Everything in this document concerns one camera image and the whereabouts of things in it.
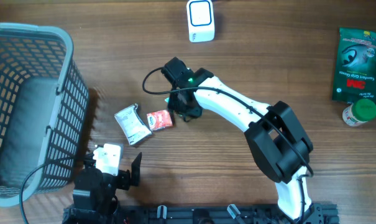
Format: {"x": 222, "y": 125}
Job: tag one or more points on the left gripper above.
{"x": 124, "y": 175}

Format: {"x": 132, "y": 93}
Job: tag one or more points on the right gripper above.
{"x": 172, "y": 104}

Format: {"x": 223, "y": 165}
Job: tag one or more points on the orange snack packet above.
{"x": 159, "y": 120}

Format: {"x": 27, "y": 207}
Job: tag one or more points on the white foil pouch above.
{"x": 133, "y": 127}

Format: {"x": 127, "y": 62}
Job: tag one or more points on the green glove package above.
{"x": 355, "y": 69}

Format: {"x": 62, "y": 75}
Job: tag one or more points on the green lid seasoning jar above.
{"x": 360, "y": 112}

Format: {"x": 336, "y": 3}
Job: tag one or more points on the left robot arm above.
{"x": 94, "y": 194}

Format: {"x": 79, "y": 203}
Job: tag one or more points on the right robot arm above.
{"x": 276, "y": 139}

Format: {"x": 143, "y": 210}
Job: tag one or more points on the white barcode scanner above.
{"x": 200, "y": 15}

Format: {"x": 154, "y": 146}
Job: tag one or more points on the grey plastic mesh basket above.
{"x": 43, "y": 103}

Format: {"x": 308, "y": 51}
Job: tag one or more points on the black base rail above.
{"x": 254, "y": 214}

